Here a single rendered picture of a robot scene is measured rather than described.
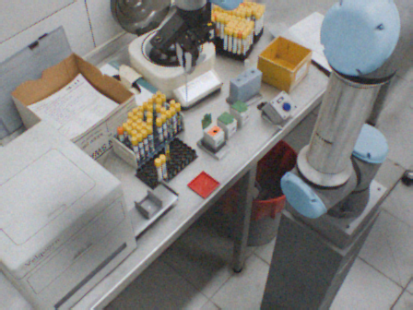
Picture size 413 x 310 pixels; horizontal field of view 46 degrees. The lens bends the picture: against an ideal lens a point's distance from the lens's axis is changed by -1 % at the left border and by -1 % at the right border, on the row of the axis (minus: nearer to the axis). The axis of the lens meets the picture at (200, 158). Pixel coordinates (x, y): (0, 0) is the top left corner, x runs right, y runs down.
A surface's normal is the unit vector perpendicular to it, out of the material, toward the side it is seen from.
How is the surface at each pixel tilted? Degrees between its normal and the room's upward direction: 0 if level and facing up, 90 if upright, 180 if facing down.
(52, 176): 0
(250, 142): 0
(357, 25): 82
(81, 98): 2
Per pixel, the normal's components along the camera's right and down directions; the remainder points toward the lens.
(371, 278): -0.01, -0.62
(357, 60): -0.78, 0.37
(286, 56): -0.61, 0.63
